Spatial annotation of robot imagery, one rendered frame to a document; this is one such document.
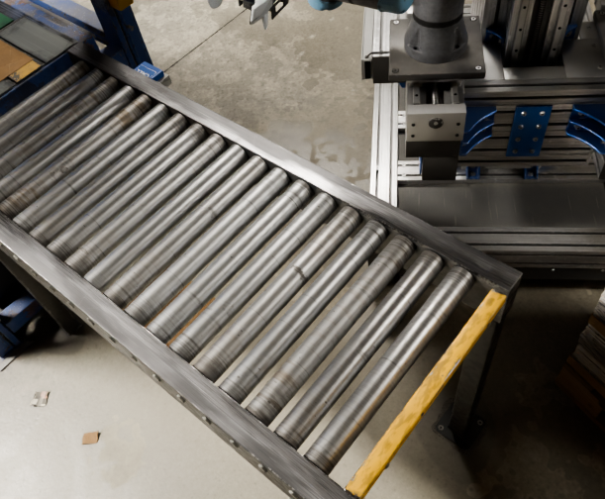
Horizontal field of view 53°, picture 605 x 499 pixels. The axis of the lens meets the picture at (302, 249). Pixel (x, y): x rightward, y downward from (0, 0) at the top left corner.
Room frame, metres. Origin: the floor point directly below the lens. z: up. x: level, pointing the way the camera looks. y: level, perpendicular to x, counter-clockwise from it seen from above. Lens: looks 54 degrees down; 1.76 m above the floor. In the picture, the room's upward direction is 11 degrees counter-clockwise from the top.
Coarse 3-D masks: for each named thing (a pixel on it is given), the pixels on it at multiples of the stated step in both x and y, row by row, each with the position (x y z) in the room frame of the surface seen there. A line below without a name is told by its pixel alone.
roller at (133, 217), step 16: (208, 144) 1.05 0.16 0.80; (224, 144) 1.06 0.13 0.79; (192, 160) 1.01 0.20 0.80; (208, 160) 1.02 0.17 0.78; (176, 176) 0.97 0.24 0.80; (192, 176) 0.98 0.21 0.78; (160, 192) 0.94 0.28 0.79; (176, 192) 0.95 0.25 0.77; (128, 208) 0.91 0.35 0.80; (144, 208) 0.90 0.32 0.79; (112, 224) 0.87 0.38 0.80; (128, 224) 0.87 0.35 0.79; (96, 240) 0.83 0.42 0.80; (112, 240) 0.83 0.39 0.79; (80, 256) 0.80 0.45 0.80; (96, 256) 0.80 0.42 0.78; (80, 272) 0.77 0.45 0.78
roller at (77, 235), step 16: (192, 128) 1.12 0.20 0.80; (176, 144) 1.07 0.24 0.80; (192, 144) 1.08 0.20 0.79; (160, 160) 1.03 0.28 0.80; (176, 160) 1.04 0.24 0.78; (144, 176) 0.99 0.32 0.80; (160, 176) 1.01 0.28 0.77; (112, 192) 0.96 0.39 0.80; (128, 192) 0.96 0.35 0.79; (144, 192) 0.97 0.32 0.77; (96, 208) 0.92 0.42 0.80; (112, 208) 0.92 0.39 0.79; (80, 224) 0.89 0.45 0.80; (96, 224) 0.89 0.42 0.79; (64, 240) 0.85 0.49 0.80; (80, 240) 0.86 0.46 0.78; (64, 256) 0.82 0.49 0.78
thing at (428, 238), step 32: (96, 64) 1.44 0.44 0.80; (160, 96) 1.26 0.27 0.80; (224, 128) 1.09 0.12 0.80; (288, 160) 0.95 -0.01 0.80; (320, 192) 0.85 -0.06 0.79; (352, 192) 0.82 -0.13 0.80; (384, 224) 0.73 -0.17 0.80; (416, 224) 0.71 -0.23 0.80; (416, 256) 0.67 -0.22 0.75; (448, 256) 0.62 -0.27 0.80; (480, 256) 0.61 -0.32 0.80; (480, 288) 0.56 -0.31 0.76; (512, 288) 0.53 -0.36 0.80
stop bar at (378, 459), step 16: (480, 304) 0.50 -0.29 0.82; (496, 304) 0.49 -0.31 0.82; (480, 320) 0.47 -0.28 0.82; (464, 336) 0.45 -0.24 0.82; (480, 336) 0.45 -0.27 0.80; (448, 352) 0.42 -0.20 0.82; (464, 352) 0.42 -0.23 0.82; (448, 368) 0.40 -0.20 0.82; (432, 384) 0.37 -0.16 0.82; (416, 400) 0.35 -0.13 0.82; (432, 400) 0.35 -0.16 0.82; (400, 416) 0.33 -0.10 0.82; (416, 416) 0.33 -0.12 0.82; (400, 432) 0.31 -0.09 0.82; (384, 448) 0.29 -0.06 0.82; (368, 464) 0.27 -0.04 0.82; (384, 464) 0.27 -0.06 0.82; (352, 480) 0.25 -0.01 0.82; (368, 480) 0.25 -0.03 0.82; (352, 496) 0.23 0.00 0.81
